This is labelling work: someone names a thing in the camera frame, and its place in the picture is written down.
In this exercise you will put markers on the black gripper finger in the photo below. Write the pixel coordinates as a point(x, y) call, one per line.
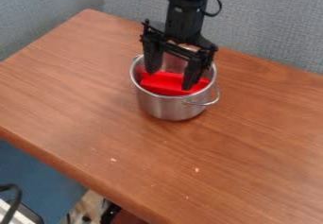
point(198, 65)
point(153, 56)

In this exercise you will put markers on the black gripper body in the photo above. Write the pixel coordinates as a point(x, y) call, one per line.
point(180, 34)

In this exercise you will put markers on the red block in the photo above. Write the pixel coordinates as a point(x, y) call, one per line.
point(166, 83)

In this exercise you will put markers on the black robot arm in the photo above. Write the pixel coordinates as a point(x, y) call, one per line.
point(178, 37)

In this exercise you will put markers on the black object under table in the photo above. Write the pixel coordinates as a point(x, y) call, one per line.
point(110, 214)

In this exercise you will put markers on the metal pot with handles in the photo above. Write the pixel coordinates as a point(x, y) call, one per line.
point(174, 108)

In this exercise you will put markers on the black chair frame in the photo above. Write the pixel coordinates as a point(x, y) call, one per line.
point(14, 211)

